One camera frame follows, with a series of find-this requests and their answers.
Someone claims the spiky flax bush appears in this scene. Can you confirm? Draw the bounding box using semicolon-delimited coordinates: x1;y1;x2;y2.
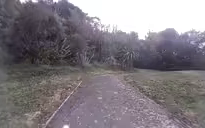
118;46;140;70

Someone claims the grey gravel path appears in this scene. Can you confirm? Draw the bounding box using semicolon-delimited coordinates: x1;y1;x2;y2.
44;73;188;128

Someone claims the dense wood of trees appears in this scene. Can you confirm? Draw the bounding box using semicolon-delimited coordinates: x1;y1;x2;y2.
0;0;205;72

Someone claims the pale timber path edging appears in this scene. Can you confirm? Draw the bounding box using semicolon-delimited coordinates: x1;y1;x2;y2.
42;80;84;128

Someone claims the grass lawn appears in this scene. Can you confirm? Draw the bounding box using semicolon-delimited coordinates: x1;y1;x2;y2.
118;68;205;128

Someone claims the grass verge with leaf litter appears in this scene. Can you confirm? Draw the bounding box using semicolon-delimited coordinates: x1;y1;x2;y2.
0;63;106;128

